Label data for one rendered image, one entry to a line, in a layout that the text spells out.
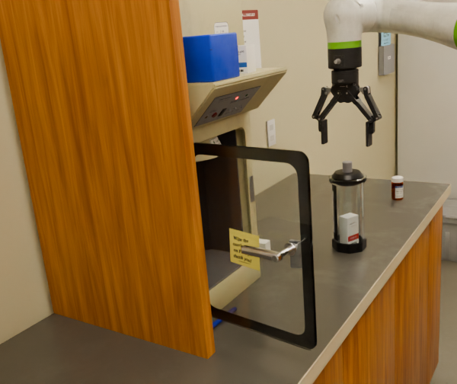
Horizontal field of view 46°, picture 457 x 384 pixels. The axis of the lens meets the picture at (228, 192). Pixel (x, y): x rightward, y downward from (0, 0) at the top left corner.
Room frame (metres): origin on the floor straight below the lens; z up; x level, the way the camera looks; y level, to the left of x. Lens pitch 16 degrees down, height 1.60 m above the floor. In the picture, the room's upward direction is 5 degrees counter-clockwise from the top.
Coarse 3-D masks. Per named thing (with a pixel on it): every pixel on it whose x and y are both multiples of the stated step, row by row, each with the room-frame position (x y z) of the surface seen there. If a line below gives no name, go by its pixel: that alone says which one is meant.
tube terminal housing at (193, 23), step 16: (192, 0) 1.23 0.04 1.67; (208, 0) 1.28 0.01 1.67; (224, 0) 1.33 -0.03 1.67; (240, 0) 1.39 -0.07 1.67; (192, 16) 1.22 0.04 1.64; (208, 16) 1.27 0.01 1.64; (224, 16) 1.33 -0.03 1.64; (240, 16) 1.39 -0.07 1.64; (192, 32) 1.22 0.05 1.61; (208, 32) 1.27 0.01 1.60; (240, 32) 1.38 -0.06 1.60; (208, 128) 1.24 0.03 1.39; (224, 128) 1.29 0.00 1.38; (240, 128) 1.37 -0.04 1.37; (240, 144) 1.40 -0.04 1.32
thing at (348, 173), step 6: (342, 162) 1.54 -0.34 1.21; (348, 162) 1.53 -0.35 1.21; (348, 168) 1.53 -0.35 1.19; (336, 174) 1.53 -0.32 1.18; (342, 174) 1.51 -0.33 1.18; (348, 174) 1.51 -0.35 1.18; (354, 174) 1.51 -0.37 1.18; (360, 174) 1.52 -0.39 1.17; (342, 180) 1.50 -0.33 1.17; (348, 180) 1.50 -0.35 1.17
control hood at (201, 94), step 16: (224, 80) 1.10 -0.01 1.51; (240, 80) 1.15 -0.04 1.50; (256, 80) 1.21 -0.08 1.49; (272, 80) 1.30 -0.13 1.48; (192, 96) 1.10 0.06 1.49; (208, 96) 1.08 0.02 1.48; (256, 96) 1.30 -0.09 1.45; (192, 112) 1.10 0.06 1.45; (240, 112) 1.30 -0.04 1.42; (192, 128) 1.14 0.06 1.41
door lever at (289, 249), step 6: (246, 246) 0.97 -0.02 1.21; (252, 246) 0.96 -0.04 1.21; (288, 246) 0.95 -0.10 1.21; (294, 246) 0.95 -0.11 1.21; (246, 252) 0.96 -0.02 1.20; (252, 252) 0.95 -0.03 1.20; (258, 252) 0.94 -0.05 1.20; (264, 252) 0.93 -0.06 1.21; (270, 252) 0.93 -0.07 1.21; (276, 252) 0.92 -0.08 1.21; (282, 252) 0.93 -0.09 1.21; (288, 252) 0.94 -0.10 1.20; (294, 252) 0.94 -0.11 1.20; (264, 258) 0.93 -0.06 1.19; (270, 258) 0.92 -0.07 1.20; (276, 258) 0.91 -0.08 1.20; (282, 258) 0.92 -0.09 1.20
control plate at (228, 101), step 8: (256, 88) 1.25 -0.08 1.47; (224, 96) 1.14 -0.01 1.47; (232, 96) 1.17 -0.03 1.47; (240, 96) 1.21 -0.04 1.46; (248, 96) 1.25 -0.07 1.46; (216, 104) 1.14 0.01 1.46; (224, 104) 1.17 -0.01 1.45; (232, 104) 1.21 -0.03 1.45; (240, 104) 1.25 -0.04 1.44; (208, 112) 1.14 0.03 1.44; (216, 112) 1.17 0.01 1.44; (224, 112) 1.21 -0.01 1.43; (232, 112) 1.25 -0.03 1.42; (200, 120) 1.14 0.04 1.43; (208, 120) 1.17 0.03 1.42
